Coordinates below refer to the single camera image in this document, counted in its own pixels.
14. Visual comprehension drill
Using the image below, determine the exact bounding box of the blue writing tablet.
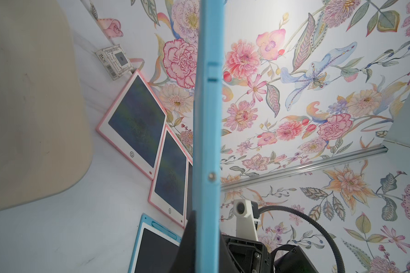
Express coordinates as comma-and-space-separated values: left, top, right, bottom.
128, 213, 181, 273
192, 1, 224, 273

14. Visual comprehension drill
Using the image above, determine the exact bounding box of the pink writing tablet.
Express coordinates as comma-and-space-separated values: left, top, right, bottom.
96, 70, 167, 180
148, 125, 190, 228
186, 162, 193, 220

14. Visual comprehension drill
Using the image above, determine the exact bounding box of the cream plastic storage box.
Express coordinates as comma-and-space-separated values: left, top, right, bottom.
0, 1, 93, 211

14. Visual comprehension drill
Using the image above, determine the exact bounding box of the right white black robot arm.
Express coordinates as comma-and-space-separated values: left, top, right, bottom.
271, 245, 318, 273

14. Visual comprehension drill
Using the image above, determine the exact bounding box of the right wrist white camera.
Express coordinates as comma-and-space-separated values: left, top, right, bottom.
233, 199, 260, 241

